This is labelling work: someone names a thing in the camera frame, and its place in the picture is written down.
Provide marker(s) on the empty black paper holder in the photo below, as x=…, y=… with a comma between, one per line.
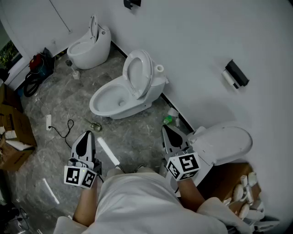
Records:
x=131, y=3

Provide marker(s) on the white cylindrical roller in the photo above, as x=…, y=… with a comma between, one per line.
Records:
x=229, y=78

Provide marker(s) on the white toilet bowl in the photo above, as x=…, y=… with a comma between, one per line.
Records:
x=137, y=107

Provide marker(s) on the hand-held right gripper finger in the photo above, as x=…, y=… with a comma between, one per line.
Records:
x=184, y=142
x=166, y=148

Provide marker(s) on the green bottle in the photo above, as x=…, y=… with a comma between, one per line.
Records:
x=168, y=120

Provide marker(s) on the person's right forearm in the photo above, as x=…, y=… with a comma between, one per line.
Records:
x=190, y=196

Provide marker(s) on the white foam piece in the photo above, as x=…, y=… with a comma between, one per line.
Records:
x=19, y=145

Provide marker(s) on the large open cardboard box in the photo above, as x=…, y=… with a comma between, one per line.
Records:
x=18, y=128

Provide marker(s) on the person's left shoe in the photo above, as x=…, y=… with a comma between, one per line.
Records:
x=119, y=168

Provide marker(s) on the person's right shoe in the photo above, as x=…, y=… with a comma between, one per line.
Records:
x=140, y=167

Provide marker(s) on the brown box of parts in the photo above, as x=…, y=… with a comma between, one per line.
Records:
x=219, y=180

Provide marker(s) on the crumpled white wrapping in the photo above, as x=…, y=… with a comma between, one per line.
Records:
x=173, y=112

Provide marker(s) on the black paper holder with roll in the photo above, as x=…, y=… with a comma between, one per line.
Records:
x=238, y=73

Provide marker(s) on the white brush holder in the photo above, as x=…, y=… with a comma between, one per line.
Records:
x=77, y=75

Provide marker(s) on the red machine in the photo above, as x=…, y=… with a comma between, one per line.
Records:
x=35, y=61

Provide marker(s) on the small cardboard box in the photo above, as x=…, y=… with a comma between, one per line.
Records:
x=9, y=97

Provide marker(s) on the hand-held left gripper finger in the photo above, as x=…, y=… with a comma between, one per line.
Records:
x=75, y=152
x=90, y=150

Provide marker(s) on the white power strip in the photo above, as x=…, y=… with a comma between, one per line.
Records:
x=48, y=122

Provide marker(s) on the blue box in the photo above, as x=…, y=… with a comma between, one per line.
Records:
x=47, y=66

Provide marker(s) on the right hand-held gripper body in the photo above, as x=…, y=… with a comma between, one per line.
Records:
x=185, y=165

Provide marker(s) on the person's left forearm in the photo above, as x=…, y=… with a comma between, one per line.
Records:
x=84, y=205

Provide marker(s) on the person's white shirt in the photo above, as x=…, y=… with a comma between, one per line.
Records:
x=142, y=205

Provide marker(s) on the person's beige shorts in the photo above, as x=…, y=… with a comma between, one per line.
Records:
x=128, y=172

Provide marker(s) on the white plastic housing part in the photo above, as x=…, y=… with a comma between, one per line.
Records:
x=93, y=27

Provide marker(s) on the white toilet with flat lid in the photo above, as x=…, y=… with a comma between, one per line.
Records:
x=224, y=141

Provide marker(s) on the person's shoe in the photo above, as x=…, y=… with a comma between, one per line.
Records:
x=140, y=167
x=119, y=168

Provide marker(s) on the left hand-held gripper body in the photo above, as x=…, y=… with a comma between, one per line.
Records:
x=75, y=174

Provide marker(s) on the pile of white plastic parts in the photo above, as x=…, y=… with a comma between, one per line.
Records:
x=248, y=205

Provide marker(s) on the white egg-shaped toilet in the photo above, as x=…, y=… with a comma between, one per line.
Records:
x=91, y=57

